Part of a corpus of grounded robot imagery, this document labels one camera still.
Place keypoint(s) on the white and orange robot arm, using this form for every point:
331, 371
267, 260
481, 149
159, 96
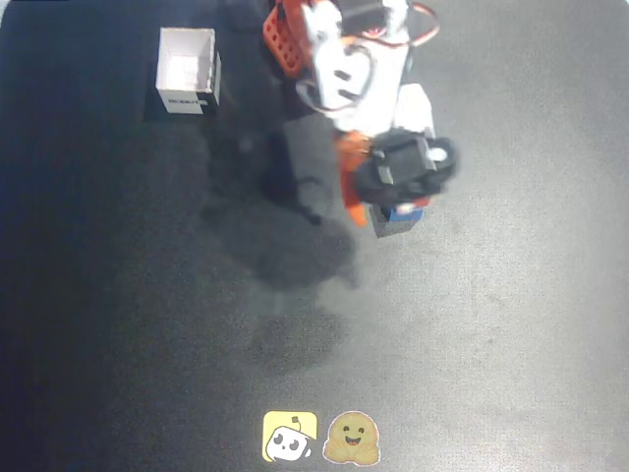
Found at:
344, 69

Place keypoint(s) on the blue cube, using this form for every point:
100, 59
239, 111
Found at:
400, 223

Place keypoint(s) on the yellow robot sticker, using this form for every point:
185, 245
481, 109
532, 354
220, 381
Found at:
290, 436

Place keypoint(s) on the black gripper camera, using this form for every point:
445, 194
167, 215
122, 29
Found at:
403, 167

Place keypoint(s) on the black table mat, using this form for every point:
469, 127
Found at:
491, 319

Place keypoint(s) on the white open cardboard box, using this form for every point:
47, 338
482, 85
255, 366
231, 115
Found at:
187, 69

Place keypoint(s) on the hugging face emoji sticker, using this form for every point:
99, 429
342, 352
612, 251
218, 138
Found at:
351, 437

